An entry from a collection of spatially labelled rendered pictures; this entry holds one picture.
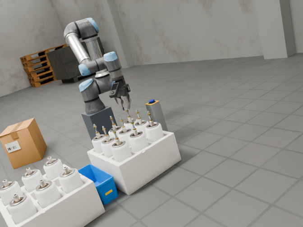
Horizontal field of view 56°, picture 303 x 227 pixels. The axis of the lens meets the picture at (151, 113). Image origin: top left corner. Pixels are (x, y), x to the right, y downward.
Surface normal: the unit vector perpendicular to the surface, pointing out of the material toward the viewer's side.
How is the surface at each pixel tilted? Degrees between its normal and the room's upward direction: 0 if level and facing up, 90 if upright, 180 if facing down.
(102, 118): 90
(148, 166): 90
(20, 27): 90
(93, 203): 90
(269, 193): 0
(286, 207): 0
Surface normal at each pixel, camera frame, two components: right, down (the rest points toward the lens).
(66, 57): 0.59, 0.08
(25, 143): 0.17, 0.25
